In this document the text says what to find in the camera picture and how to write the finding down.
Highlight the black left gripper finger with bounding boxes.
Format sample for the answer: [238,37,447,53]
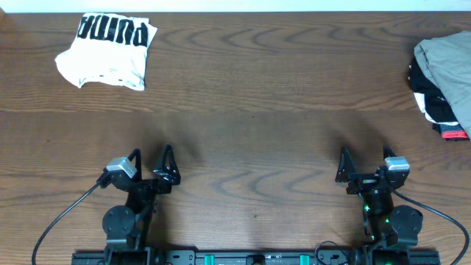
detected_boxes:
[127,148,142,180]
[152,144,181,186]

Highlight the white t-shirt black print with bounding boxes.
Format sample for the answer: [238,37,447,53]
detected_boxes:
[55,13,157,91]

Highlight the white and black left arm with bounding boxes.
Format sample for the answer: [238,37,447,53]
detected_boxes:
[97,144,181,265]

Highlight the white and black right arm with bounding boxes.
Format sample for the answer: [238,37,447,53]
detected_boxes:
[335,146,423,264]

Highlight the black red folded garment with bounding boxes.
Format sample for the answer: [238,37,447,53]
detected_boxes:
[408,57,470,141]

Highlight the grey folded garment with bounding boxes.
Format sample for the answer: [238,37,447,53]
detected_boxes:
[414,31,470,134]

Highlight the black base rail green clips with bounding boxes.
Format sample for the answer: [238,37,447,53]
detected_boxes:
[71,247,441,265]

